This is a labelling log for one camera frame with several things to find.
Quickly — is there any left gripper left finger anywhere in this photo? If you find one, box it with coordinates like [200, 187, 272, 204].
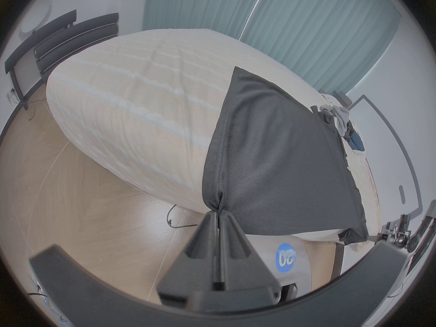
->
[157, 211, 218, 300]

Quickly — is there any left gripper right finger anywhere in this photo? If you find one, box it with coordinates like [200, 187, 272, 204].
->
[218, 211, 281, 299]

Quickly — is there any black T-shirt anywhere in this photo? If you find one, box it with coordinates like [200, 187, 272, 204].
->
[202, 66, 369, 245]

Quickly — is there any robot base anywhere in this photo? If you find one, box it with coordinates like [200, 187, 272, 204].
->
[247, 234, 312, 299]

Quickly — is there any pile of clothes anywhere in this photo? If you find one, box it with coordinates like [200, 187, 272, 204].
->
[312, 104, 365, 152]

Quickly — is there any grey bedside table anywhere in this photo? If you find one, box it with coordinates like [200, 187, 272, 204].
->
[332, 90, 351, 106]

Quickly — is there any bed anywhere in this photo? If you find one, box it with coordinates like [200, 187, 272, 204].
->
[46, 29, 423, 280]

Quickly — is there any blue-green curtain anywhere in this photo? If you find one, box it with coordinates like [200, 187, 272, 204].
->
[240, 0, 402, 96]
[142, 0, 270, 42]

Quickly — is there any black chest of drawers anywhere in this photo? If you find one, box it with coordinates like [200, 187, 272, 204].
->
[34, 12, 120, 82]

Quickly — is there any round mirror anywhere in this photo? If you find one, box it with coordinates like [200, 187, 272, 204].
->
[20, 0, 53, 40]

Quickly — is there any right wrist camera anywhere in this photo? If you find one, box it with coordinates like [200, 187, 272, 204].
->
[386, 213, 413, 233]

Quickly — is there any black cable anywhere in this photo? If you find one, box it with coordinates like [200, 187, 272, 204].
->
[166, 204, 201, 230]

